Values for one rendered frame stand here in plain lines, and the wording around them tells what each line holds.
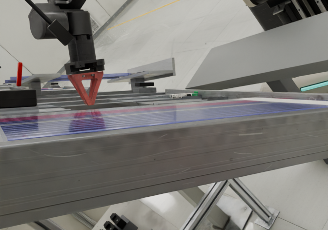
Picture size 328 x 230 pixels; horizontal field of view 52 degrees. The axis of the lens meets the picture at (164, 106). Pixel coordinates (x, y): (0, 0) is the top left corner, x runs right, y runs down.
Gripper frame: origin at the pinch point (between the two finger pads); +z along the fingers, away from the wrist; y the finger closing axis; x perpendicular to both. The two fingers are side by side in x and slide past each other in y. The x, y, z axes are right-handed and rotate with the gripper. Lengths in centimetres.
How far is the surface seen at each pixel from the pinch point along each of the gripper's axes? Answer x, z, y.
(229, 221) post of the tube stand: 66, 67, -38
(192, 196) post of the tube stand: 49, 50, -39
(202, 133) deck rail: -3.7, 0.2, 48.8
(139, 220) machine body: 9.4, 33.3, -2.8
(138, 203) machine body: 12.1, 31.2, -8.1
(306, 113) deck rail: 11, 1, 49
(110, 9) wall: 312, -151, -757
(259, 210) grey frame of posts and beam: 68, 56, -20
